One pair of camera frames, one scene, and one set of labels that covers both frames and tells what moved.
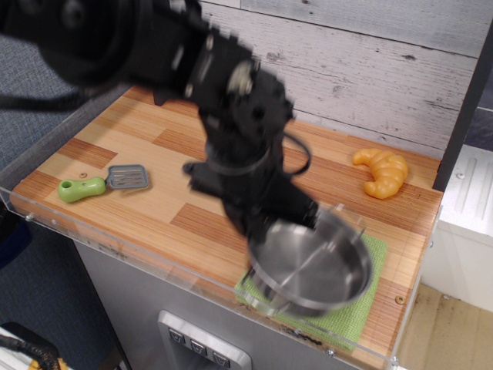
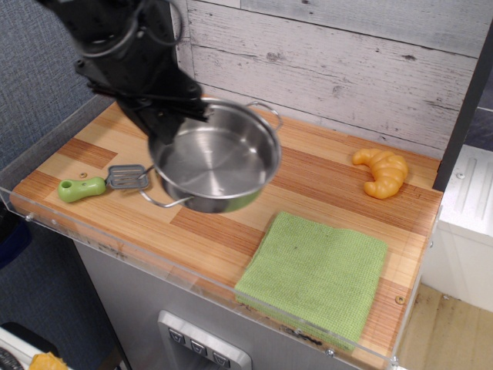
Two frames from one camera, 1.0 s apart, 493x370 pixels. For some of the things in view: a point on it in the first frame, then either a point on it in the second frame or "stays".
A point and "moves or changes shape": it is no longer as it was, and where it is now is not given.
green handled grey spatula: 119,177 stays
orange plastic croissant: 390,171 stays
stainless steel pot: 307,269 moves or changes shape
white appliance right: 461,260 stays
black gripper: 252,183 → 137,68
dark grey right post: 475,89 stays
